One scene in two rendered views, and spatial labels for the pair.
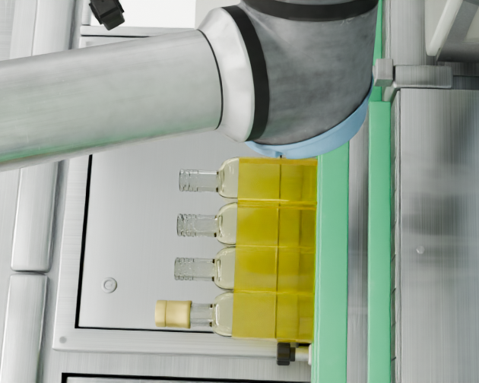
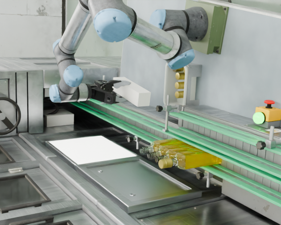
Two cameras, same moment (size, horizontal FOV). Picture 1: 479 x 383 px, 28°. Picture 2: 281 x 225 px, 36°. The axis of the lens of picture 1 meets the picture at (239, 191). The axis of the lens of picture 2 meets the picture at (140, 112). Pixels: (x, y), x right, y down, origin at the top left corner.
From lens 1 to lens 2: 1.66 m
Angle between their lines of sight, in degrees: 67
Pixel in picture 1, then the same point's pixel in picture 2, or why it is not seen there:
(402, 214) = (206, 113)
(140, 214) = (127, 184)
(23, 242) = (95, 195)
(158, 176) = (126, 178)
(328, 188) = (185, 117)
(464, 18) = (189, 86)
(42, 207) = (95, 189)
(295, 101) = (183, 40)
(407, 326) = (226, 119)
